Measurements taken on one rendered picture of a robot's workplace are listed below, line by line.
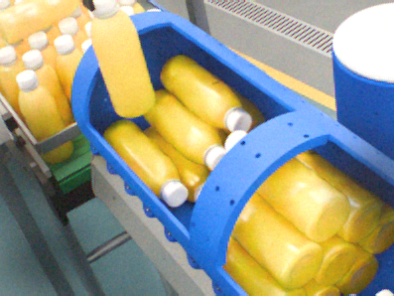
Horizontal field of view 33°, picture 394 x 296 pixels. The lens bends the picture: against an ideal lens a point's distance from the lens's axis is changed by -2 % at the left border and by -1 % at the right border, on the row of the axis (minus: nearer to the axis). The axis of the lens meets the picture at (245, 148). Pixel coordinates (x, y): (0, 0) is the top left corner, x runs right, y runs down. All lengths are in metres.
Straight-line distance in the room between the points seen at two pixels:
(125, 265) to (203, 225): 1.56
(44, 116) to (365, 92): 0.63
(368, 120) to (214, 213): 0.57
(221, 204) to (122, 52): 0.31
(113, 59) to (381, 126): 0.56
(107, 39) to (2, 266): 1.71
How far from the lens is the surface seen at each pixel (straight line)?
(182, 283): 1.18
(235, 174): 0.83
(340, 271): 0.93
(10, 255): 2.64
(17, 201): 1.58
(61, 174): 1.43
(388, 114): 1.30
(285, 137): 0.84
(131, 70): 1.04
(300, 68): 3.09
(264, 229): 0.86
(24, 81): 1.34
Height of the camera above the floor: 1.79
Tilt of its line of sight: 41 degrees down
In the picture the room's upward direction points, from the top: 11 degrees counter-clockwise
